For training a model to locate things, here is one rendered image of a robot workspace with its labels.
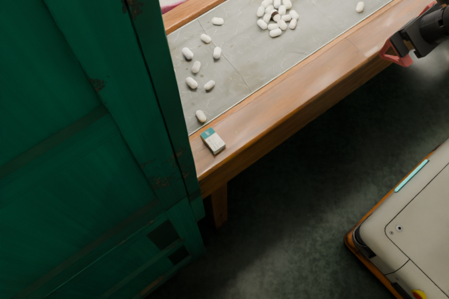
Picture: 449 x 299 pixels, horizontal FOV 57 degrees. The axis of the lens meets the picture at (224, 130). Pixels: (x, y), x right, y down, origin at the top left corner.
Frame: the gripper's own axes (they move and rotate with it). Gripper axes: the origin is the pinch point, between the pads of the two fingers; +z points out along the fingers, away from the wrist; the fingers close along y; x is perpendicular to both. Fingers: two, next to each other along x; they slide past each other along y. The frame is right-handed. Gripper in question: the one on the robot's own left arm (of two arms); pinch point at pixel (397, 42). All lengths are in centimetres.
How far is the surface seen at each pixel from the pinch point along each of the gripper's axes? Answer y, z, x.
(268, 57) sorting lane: 9.1, 34.8, -11.9
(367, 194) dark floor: -15, 80, 62
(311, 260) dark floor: 23, 79, 65
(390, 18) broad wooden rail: -25.1, 26.2, -0.5
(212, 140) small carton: 38.4, 26.0, -4.4
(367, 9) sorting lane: -25.0, 31.8, -6.0
